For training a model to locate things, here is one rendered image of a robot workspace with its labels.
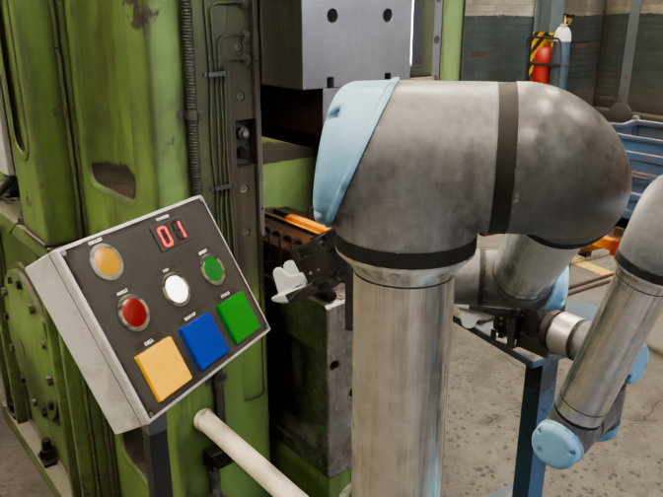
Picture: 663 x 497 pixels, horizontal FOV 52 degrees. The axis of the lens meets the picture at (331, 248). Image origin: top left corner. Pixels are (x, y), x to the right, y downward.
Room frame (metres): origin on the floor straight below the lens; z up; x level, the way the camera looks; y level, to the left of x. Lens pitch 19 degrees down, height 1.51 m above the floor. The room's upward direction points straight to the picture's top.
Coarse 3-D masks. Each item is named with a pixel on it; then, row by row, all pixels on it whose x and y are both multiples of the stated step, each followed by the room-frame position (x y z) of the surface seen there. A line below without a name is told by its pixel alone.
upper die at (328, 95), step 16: (272, 96) 1.54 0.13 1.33; (288, 96) 1.50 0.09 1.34; (304, 96) 1.45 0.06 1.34; (320, 96) 1.41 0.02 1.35; (272, 112) 1.55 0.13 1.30; (288, 112) 1.50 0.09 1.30; (304, 112) 1.45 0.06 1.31; (320, 112) 1.41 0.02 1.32; (304, 128) 1.45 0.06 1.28; (320, 128) 1.41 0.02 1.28
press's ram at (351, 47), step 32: (288, 0) 1.41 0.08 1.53; (320, 0) 1.40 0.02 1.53; (352, 0) 1.45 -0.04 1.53; (384, 0) 1.51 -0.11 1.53; (288, 32) 1.41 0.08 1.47; (320, 32) 1.40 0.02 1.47; (352, 32) 1.45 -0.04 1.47; (384, 32) 1.51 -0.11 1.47; (288, 64) 1.41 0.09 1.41; (320, 64) 1.40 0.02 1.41; (352, 64) 1.45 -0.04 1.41; (384, 64) 1.51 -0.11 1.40
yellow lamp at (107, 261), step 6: (96, 252) 0.94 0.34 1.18; (102, 252) 0.94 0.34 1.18; (108, 252) 0.95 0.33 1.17; (114, 252) 0.96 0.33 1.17; (96, 258) 0.93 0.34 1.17; (102, 258) 0.94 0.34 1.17; (108, 258) 0.94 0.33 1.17; (114, 258) 0.95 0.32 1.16; (96, 264) 0.92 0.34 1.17; (102, 264) 0.93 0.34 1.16; (108, 264) 0.94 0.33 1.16; (114, 264) 0.95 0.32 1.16; (102, 270) 0.92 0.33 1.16; (108, 270) 0.93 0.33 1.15; (114, 270) 0.94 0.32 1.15
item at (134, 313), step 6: (126, 300) 0.93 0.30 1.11; (132, 300) 0.93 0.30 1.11; (126, 306) 0.92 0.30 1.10; (132, 306) 0.93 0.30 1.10; (138, 306) 0.93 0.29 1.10; (126, 312) 0.91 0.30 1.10; (132, 312) 0.92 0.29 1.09; (138, 312) 0.93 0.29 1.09; (144, 312) 0.94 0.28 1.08; (126, 318) 0.91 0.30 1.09; (132, 318) 0.91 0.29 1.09; (138, 318) 0.92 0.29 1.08; (144, 318) 0.93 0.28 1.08; (132, 324) 0.91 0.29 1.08; (138, 324) 0.91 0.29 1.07
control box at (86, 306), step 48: (96, 240) 0.95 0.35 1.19; (144, 240) 1.02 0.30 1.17; (192, 240) 1.11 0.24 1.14; (48, 288) 0.90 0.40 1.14; (96, 288) 0.90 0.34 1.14; (144, 288) 0.97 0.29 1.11; (192, 288) 1.04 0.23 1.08; (240, 288) 1.13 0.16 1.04; (96, 336) 0.86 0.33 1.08; (144, 336) 0.91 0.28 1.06; (96, 384) 0.87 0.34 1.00; (144, 384) 0.86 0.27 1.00; (192, 384) 0.93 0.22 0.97
